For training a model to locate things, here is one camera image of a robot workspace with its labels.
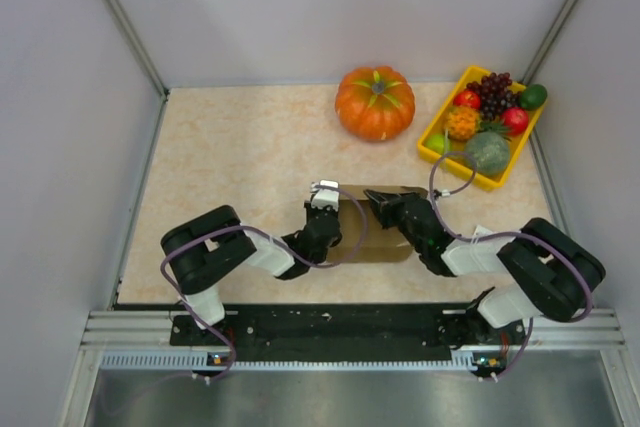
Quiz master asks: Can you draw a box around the brown cardboard box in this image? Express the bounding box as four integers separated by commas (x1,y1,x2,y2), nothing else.
327,184,426,264

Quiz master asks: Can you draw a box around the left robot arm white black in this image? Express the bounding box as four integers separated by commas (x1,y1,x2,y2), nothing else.
160,200,342,344

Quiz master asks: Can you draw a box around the dark purple grape bunch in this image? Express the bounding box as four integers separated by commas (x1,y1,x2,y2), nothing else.
466,72,519,121

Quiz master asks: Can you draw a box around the red apple right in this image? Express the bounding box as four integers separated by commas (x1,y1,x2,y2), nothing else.
501,107,529,137

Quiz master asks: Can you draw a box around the yellow plastic tray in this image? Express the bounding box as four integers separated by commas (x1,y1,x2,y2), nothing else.
417,65,548,191

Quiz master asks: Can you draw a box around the green melon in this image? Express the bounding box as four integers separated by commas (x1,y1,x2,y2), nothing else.
464,132,511,176

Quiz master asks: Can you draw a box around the green lime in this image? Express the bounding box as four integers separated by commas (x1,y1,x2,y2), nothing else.
425,133,450,155

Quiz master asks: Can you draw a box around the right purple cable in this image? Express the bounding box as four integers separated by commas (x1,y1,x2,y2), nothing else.
429,151,596,323

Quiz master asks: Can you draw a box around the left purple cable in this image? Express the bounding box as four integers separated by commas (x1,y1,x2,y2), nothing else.
159,185,371,383

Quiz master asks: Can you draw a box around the green avocado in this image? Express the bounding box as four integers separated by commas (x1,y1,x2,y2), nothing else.
518,84,548,111

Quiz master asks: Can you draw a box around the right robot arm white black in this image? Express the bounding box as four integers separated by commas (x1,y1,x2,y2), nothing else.
364,189,606,343

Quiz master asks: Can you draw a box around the purple cable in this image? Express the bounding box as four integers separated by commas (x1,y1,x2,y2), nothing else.
159,185,371,383
429,151,596,323

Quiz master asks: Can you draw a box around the orange pineapple toy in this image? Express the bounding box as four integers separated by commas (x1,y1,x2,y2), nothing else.
444,105,481,142

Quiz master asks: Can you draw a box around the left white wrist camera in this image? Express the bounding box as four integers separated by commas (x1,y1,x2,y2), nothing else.
310,180,340,212

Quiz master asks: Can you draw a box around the white cable duct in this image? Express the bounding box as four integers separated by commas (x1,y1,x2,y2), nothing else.
101,351,504,372

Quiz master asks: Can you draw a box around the red apple left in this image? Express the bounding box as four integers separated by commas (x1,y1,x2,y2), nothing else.
453,90,482,110

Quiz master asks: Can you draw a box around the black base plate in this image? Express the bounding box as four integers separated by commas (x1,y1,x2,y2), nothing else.
170,303,524,362

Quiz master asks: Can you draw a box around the red apple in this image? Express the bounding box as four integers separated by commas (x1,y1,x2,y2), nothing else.
501,107,529,137
453,90,482,110

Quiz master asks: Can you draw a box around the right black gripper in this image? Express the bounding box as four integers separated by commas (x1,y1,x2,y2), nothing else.
364,190,426,254

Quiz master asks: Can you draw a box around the orange pumpkin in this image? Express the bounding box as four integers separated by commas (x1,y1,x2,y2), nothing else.
334,66,416,142

